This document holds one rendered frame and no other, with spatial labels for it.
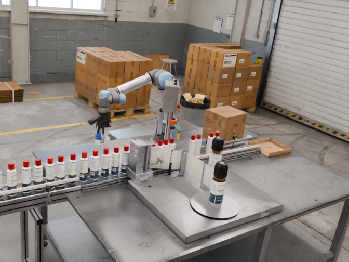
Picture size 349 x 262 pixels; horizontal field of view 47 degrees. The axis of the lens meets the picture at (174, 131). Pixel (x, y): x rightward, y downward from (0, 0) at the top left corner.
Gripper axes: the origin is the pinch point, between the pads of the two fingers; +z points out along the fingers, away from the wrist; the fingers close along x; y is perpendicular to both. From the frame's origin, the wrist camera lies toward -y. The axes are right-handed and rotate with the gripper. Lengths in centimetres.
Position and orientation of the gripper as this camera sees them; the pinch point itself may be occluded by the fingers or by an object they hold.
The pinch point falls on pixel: (99, 137)
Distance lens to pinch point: 302.9
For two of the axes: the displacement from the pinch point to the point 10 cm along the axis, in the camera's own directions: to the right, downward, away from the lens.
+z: -1.2, 9.3, 3.6
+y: 7.9, -1.3, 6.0
